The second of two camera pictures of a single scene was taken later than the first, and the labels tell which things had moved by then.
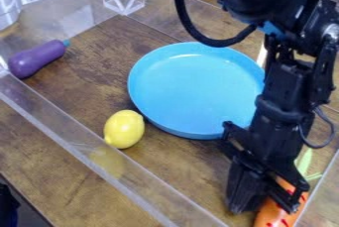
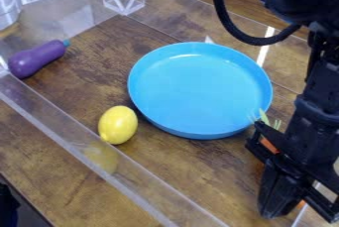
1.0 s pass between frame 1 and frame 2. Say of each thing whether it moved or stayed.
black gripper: moved
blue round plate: stayed
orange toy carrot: moved
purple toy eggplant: stayed
